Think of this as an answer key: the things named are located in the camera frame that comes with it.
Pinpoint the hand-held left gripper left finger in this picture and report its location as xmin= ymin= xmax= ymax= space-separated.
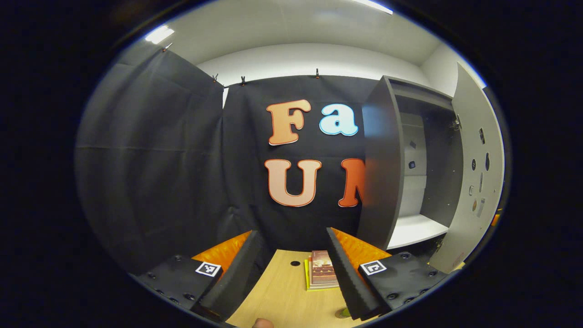
xmin=129 ymin=230 xmax=261 ymax=326

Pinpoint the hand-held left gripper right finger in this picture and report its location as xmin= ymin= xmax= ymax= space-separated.
xmin=326 ymin=227 xmax=456 ymax=321

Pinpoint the dark grey cabinet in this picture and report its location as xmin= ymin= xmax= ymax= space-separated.
xmin=357 ymin=75 xmax=465 ymax=256

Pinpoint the black backdrop cloth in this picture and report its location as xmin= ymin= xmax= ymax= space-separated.
xmin=75 ymin=48 xmax=508 ymax=315

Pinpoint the row of black cloth clips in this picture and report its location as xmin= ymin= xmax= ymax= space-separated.
xmin=163 ymin=42 xmax=321 ymax=86

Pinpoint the small ceiling light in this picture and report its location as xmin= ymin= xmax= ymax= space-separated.
xmin=145 ymin=25 xmax=175 ymax=45

